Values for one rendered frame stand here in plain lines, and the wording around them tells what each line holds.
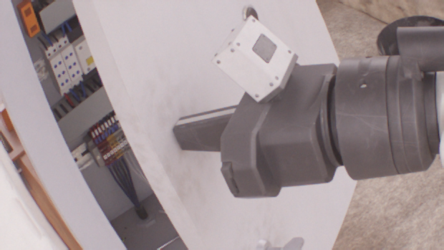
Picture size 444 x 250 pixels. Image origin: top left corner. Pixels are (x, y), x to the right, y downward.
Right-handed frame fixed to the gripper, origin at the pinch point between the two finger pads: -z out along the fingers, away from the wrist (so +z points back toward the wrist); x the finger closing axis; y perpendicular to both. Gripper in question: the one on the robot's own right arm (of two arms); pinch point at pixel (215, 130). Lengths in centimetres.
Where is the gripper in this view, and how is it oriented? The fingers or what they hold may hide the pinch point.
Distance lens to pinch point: 57.8
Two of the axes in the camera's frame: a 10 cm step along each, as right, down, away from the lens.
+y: 3.4, 7.9, 5.1
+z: 8.8, -0.8, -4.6
